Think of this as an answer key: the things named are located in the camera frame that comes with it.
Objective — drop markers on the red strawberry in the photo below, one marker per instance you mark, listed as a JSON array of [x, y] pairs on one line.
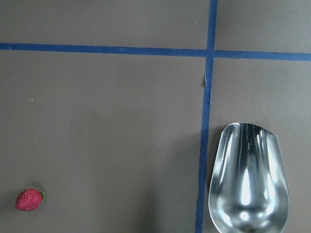
[[30, 199]]

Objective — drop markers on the steel scoop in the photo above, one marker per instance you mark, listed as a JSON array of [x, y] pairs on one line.
[[248, 189]]

